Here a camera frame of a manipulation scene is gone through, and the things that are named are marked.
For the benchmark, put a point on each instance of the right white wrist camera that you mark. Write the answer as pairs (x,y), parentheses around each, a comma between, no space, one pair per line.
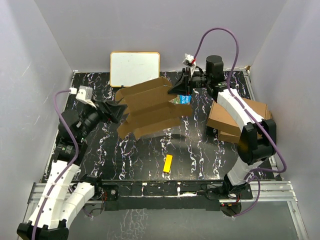
(190,61)

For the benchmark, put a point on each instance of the blue illustrated book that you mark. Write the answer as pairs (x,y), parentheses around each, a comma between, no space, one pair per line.
(181,100)

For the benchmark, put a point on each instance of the yellow rectangular block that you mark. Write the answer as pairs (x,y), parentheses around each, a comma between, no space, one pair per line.
(167,163)

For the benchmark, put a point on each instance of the white board with wooden frame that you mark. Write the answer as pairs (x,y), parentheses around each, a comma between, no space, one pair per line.
(132,68)

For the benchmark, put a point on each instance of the cardboard box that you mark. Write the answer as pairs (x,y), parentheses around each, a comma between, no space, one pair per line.
(221,120)
(150,108)
(230,138)

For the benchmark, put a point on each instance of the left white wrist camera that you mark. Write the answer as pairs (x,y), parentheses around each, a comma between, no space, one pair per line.
(83,94)

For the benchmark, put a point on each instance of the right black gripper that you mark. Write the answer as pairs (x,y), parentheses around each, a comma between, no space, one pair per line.
(181,87)

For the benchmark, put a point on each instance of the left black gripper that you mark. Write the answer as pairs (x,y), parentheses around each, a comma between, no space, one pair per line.
(114,111)

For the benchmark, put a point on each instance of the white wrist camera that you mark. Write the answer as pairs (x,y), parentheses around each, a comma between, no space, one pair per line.
(190,61)
(83,94)

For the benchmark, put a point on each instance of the aluminium frame rail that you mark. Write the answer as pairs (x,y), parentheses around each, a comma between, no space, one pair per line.
(33,200)

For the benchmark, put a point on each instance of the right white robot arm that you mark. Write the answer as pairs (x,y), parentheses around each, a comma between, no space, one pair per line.
(258,135)

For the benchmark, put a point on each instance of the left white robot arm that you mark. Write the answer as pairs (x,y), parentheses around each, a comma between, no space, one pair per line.
(56,211)

